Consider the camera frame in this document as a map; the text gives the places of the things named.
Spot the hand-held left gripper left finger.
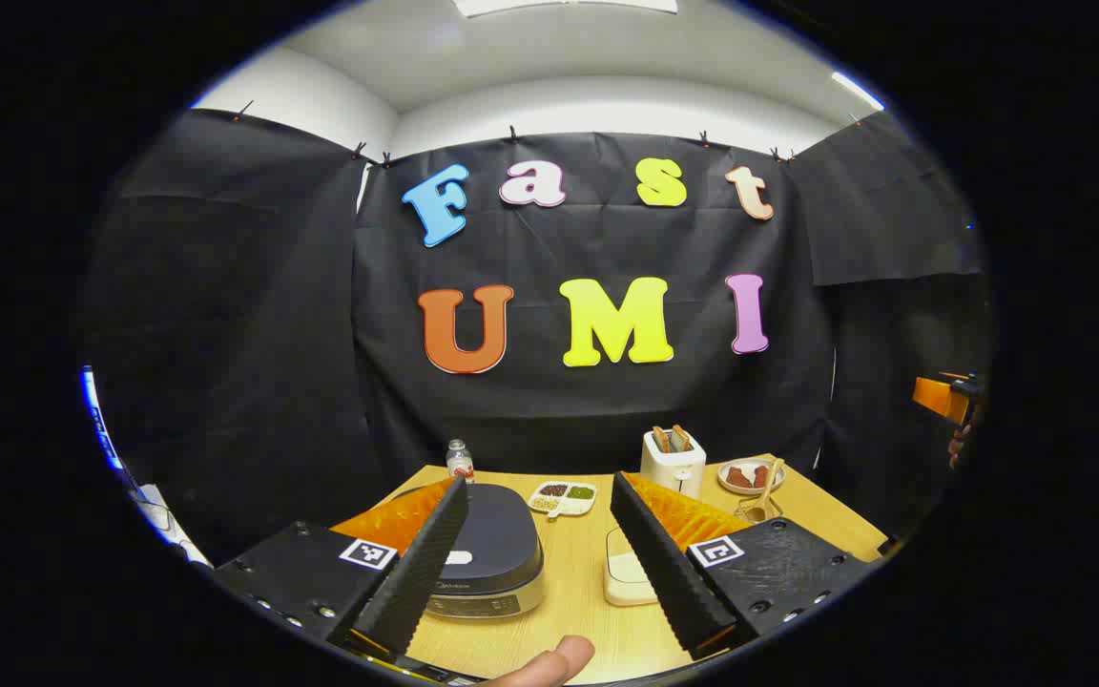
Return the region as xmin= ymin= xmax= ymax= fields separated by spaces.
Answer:
xmin=211 ymin=474 xmax=470 ymax=659

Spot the plate with meat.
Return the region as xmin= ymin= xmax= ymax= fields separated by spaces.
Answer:
xmin=717 ymin=459 xmax=786 ymax=496

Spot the black backdrop cloth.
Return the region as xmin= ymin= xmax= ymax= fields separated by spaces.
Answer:
xmin=82 ymin=108 xmax=994 ymax=564

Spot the wooden spoon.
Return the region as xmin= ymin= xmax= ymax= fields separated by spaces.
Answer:
xmin=736 ymin=458 xmax=787 ymax=524

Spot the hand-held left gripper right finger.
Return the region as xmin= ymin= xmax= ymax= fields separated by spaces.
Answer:
xmin=610 ymin=470 xmax=884 ymax=661

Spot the small ceiling light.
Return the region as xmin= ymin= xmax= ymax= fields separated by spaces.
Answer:
xmin=832 ymin=71 xmax=885 ymax=112

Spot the white divided grain dish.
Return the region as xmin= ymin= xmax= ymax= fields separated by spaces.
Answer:
xmin=528 ymin=480 xmax=598 ymax=519

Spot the wire chopstick holder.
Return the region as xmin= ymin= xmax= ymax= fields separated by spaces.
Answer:
xmin=736 ymin=492 xmax=784 ymax=525

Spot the white side desk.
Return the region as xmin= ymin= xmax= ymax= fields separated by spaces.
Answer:
xmin=133 ymin=484 xmax=214 ymax=571

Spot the white toaster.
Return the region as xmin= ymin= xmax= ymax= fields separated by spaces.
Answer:
xmin=640 ymin=429 xmax=708 ymax=500

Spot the large ceiling light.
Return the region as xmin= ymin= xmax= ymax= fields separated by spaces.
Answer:
xmin=454 ymin=0 xmax=679 ymax=18

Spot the clear rice container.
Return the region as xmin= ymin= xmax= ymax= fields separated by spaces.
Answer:
xmin=604 ymin=527 xmax=661 ymax=608

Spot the silver black rice cooker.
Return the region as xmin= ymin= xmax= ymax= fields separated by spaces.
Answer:
xmin=395 ymin=482 xmax=547 ymax=620

